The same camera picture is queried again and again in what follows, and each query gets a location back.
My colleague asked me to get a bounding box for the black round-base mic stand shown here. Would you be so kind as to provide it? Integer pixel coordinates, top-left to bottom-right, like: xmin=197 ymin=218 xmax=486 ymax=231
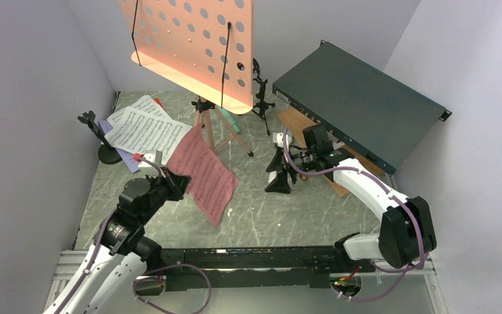
xmin=77 ymin=111 xmax=122 ymax=165

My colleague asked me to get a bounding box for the white handheld microphone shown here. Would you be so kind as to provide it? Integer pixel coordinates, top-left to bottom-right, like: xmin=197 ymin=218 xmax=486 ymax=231
xmin=268 ymin=171 xmax=277 ymax=184

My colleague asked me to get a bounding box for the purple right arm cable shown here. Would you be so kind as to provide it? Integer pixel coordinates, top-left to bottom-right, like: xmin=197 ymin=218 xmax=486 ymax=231
xmin=282 ymin=128 xmax=429 ymax=303

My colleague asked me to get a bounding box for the pink music stand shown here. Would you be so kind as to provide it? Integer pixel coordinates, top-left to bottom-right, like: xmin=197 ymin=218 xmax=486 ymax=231
xmin=118 ymin=0 xmax=254 ymax=156

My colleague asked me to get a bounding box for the red sheet music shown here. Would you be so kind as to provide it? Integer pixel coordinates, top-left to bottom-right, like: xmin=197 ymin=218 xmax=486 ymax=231
xmin=154 ymin=97 xmax=164 ymax=109

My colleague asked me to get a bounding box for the wooden board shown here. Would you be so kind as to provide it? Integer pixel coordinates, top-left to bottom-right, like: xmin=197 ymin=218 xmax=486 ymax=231
xmin=277 ymin=107 xmax=386 ymax=198

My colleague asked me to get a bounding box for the black tripod mic stand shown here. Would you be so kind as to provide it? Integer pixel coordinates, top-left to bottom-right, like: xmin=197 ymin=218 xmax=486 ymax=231
xmin=252 ymin=58 xmax=275 ymax=136

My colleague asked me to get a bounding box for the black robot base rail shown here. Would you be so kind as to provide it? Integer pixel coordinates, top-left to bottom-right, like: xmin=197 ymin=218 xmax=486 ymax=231
xmin=136 ymin=245 xmax=374 ymax=296

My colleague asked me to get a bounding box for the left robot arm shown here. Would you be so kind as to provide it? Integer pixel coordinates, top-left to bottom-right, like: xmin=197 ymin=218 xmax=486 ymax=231
xmin=45 ymin=168 xmax=191 ymax=313

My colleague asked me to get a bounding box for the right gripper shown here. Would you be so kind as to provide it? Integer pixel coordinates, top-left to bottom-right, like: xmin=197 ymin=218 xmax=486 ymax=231
xmin=265 ymin=148 xmax=317 ymax=194

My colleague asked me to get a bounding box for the pink sheet music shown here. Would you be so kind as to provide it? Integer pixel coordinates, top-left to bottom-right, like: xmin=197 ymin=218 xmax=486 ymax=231
xmin=167 ymin=126 xmax=239 ymax=227

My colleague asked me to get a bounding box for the dark rack audio unit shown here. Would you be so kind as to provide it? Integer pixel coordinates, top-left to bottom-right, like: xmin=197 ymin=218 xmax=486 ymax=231
xmin=272 ymin=41 xmax=452 ymax=175

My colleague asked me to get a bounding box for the green condenser microphone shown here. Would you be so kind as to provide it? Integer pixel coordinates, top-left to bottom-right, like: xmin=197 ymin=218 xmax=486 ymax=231
xmin=219 ymin=108 xmax=241 ymax=133

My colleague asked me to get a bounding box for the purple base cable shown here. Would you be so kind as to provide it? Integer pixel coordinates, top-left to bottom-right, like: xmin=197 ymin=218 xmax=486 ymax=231
xmin=132 ymin=263 xmax=212 ymax=314

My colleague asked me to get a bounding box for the purple sheet paper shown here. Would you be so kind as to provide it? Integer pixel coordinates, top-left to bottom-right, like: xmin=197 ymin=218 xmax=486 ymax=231
xmin=99 ymin=120 xmax=139 ymax=173

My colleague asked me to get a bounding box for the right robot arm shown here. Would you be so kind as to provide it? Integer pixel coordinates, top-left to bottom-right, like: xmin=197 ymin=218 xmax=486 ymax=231
xmin=265 ymin=125 xmax=437 ymax=272

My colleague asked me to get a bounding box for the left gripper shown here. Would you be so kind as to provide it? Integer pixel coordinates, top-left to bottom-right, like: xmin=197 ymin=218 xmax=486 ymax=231
xmin=139 ymin=166 xmax=191 ymax=224

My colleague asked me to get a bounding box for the white sheet music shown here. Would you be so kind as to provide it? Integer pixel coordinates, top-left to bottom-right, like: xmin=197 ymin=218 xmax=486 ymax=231
xmin=107 ymin=95 xmax=171 ymax=126
xmin=105 ymin=107 xmax=192 ymax=165

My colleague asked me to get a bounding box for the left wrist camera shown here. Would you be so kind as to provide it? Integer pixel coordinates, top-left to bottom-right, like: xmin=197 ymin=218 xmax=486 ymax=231
xmin=133 ymin=150 xmax=162 ymax=168

